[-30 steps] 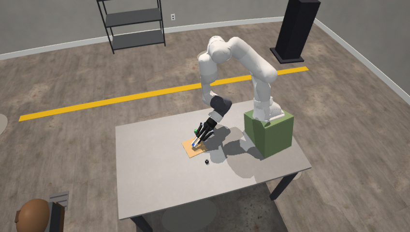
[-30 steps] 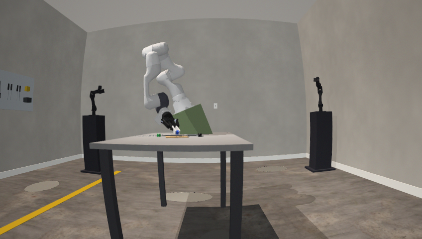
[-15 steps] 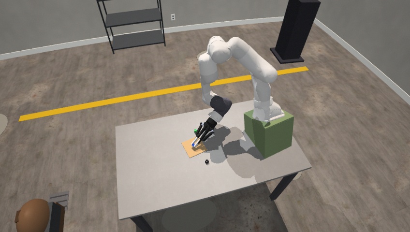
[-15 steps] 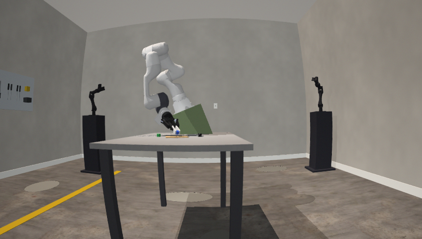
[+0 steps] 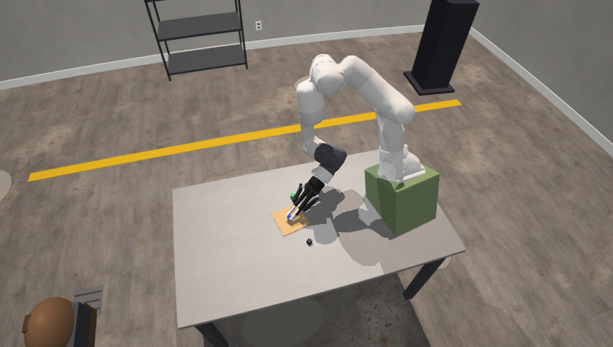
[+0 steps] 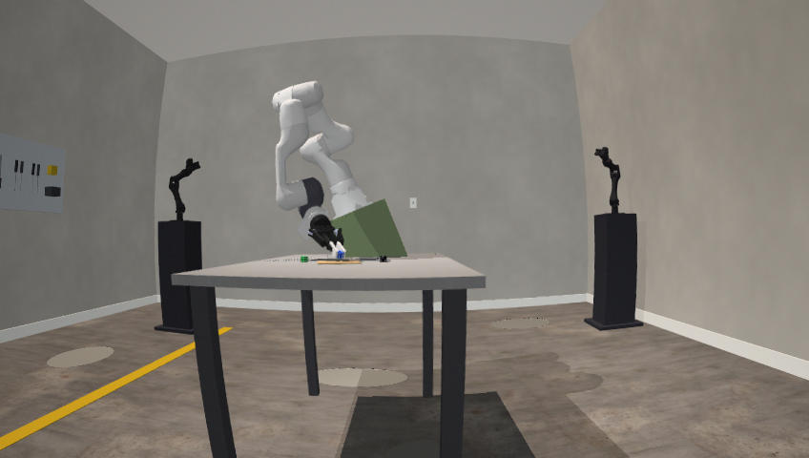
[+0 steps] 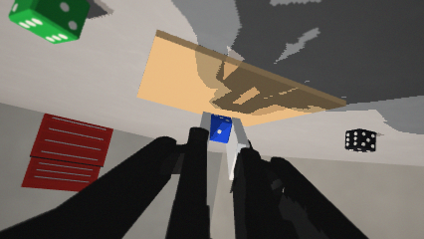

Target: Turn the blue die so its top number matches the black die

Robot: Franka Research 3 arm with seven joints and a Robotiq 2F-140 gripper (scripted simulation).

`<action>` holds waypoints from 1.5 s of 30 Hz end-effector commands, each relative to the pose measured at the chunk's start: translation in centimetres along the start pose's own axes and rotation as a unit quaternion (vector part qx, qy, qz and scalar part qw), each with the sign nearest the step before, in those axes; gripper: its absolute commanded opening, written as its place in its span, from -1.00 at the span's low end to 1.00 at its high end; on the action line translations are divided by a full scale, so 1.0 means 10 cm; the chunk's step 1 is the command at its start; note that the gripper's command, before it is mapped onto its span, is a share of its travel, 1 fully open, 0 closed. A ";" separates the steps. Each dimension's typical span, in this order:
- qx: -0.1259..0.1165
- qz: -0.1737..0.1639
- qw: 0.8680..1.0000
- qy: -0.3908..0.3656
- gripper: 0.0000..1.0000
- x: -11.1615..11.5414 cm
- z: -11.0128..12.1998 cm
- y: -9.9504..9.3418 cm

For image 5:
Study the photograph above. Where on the tan flat mat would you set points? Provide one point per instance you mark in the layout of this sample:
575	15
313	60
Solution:
287	226

